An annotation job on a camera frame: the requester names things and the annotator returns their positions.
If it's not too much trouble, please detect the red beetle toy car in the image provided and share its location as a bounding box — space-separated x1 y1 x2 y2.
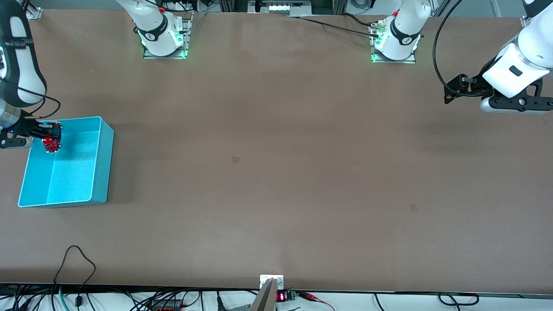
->
41 135 63 155

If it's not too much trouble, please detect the turquoise blue plastic box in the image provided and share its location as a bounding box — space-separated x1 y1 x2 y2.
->
18 116 115 209

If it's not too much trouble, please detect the grey lit rack unit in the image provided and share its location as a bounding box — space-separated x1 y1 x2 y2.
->
248 0 312 16

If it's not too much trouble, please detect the orange black power strip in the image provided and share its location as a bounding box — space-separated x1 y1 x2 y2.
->
149 299 184 311

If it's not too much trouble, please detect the red clip lead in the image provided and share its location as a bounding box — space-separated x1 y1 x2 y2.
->
298 292 336 311

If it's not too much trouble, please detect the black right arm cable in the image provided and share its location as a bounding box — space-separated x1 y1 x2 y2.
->
0 78 62 120

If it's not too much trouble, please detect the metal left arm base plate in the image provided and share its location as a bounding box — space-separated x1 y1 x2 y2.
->
371 21 416 64

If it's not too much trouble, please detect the short black table cable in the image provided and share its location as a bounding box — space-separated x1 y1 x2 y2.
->
343 13 374 27

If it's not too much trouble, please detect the black looped cable with ferrite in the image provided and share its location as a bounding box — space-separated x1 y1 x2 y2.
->
54 245 97 308

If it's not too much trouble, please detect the long black table cable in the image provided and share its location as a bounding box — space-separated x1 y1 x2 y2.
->
283 16 381 38

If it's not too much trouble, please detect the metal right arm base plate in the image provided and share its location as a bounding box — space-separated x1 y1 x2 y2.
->
143 12 189 60

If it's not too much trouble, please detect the black cable coil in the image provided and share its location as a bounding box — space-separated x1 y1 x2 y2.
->
373 292 480 311

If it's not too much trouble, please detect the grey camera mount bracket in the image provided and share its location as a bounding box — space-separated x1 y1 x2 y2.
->
250 275 285 311

